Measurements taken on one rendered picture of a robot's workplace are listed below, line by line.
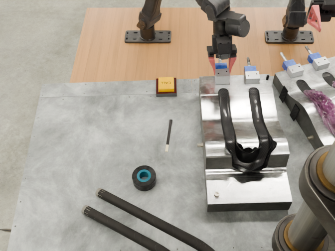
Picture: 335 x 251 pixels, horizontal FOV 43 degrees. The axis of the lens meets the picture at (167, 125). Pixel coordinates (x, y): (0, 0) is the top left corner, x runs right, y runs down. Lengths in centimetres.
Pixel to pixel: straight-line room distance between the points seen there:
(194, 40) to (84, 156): 70
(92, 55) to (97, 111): 31
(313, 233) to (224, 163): 65
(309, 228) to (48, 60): 251
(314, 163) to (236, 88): 95
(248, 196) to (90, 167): 54
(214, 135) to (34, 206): 63
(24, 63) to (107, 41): 127
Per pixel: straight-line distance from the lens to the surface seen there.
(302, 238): 80
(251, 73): 157
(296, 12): 178
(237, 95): 154
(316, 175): 63
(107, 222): 135
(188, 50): 181
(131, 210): 134
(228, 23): 144
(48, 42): 317
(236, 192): 136
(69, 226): 142
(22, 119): 276
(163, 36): 186
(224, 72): 154
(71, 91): 172
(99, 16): 202
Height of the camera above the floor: 207
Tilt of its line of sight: 55 degrees down
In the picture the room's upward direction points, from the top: 4 degrees counter-clockwise
